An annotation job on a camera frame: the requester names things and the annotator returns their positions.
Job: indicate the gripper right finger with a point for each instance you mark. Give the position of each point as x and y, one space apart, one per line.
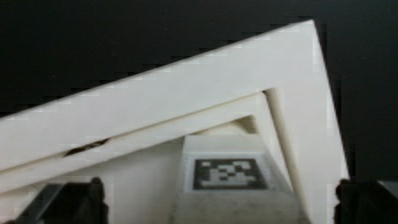
367 202

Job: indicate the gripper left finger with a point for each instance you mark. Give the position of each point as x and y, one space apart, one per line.
68 204

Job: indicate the white table leg with tag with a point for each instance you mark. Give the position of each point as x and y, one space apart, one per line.
234 190

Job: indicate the white U-shaped fence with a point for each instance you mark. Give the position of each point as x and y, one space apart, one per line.
269 65

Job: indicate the white square tabletop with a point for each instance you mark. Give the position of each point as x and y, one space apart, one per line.
63 150

